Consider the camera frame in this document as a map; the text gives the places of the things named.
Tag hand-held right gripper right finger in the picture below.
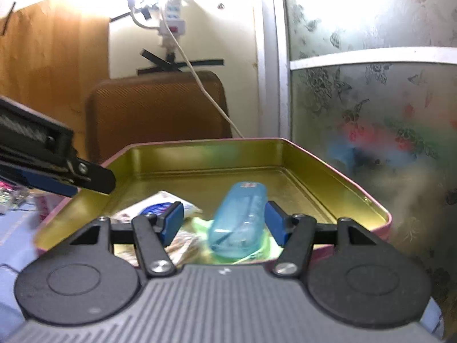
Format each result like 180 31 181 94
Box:
264 201 387 278

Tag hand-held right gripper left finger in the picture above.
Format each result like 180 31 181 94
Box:
69 201 185 278

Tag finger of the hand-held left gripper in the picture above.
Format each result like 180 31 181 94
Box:
21 157 117 198

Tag blue translucent plastic case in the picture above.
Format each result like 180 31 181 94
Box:
208 182 268 261

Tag pink and gold tin tray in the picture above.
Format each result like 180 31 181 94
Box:
35 137 392 258

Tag white packet with blue print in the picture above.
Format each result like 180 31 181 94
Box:
112 190 203 223

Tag beige patterned packet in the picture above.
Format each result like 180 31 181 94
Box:
116 229 205 268

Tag light green packet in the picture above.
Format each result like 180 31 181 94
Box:
184 216 283 266

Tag white and pink box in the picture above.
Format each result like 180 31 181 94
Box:
33 189 69 223

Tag wooden panel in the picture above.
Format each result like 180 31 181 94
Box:
0 0 112 172

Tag colourful small packets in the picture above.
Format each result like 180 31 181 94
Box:
0 182 30 216

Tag brown mesh chair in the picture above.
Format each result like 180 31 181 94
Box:
86 70 233 165

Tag blue tablecloth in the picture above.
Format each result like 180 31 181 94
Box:
0 200 72 336

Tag black tape strips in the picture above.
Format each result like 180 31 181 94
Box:
137 48 225 76

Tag floral frosted glass door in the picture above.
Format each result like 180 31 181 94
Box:
254 0 457 315

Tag white power strip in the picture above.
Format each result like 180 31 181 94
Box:
158 0 187 48

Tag white cable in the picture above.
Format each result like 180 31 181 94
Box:
167 29 245 139

